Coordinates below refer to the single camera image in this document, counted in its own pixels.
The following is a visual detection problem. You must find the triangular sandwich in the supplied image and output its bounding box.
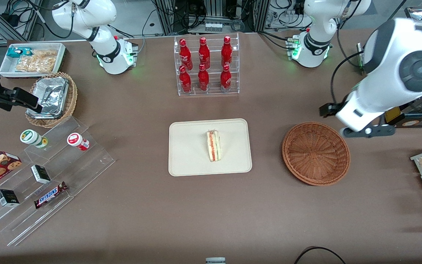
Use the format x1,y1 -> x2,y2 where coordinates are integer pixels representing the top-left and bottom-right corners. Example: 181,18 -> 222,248
206,129 -> 222,162

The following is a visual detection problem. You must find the aluminium foil tray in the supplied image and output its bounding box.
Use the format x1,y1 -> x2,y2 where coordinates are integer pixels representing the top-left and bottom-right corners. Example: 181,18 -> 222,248
26,76 -> 69,119

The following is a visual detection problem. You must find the round brown wicker basket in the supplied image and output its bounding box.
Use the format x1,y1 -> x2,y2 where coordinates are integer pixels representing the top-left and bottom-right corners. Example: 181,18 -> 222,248
282,121 -> 351,186

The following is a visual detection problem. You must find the light wicker basket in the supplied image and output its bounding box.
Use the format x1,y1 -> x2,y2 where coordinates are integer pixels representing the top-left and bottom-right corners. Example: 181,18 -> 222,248
25,72 -> 78,128

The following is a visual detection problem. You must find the cream rectangular serving tray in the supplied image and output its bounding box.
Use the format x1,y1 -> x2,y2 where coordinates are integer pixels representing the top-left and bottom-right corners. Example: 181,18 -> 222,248
168,118 -> 252,177

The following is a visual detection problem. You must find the white plastic bin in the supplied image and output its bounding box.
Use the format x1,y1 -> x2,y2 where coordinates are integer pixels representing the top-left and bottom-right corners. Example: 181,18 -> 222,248
0,43 -> 67,79

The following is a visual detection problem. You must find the clear chips bag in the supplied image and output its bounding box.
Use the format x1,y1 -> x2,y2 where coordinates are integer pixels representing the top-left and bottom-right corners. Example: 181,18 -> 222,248
31,49 -> 58,60
15,55 -> 56,73

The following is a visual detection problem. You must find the green lid cup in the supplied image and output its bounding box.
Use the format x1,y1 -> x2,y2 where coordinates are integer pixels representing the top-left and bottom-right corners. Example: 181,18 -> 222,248
20,129 -> 49,149

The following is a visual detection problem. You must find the teal snack bag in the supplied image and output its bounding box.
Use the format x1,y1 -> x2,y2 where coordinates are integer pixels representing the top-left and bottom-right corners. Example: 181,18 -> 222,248
6,47 -> 34,59

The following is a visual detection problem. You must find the red lid cup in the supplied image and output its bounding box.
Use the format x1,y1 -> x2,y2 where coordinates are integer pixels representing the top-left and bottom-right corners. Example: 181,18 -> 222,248
67,132 -> 90,151

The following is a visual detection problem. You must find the small black box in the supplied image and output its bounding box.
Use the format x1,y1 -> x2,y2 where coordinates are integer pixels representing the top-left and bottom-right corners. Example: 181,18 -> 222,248
0,189 -> 20,207
31,165 -> 52,184

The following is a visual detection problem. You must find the clear acrylic stepped shelf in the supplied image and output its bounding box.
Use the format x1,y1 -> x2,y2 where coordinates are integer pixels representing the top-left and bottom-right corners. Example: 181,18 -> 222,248
0,117 -> 116,247

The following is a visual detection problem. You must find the snickers chocolate bar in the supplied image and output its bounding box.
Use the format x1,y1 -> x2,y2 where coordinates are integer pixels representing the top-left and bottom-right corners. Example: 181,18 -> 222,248
34,181 -> 69,209

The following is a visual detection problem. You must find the red cola bottle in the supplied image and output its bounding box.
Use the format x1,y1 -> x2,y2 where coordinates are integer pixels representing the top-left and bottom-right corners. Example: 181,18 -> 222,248
179,65 -> 192,93
221,36 -> 233,67
198,37 -> 211,69
220,64 -> 232,92
179,38 -> 193,71
197,63 -> 210,92

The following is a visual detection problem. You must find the clear acrylic bottle rack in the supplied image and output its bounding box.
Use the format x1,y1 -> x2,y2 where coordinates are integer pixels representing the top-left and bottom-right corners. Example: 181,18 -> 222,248
174,32 -> 240,96

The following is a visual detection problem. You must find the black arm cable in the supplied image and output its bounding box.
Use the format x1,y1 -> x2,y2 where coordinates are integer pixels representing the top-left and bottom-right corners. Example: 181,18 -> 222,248
329,0 -> 366,107

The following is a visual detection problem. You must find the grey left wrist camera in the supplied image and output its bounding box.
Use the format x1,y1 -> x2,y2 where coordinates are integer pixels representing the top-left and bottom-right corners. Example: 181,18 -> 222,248
341,124 -> 396,139

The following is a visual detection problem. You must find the black floor cable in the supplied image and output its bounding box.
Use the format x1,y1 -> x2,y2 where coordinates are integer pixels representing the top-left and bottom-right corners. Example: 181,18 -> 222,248
293,246 -> 347,264

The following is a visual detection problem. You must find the aluminium frame rack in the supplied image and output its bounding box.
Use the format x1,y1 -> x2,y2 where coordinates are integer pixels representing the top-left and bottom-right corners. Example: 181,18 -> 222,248
152,0 -> 272,36

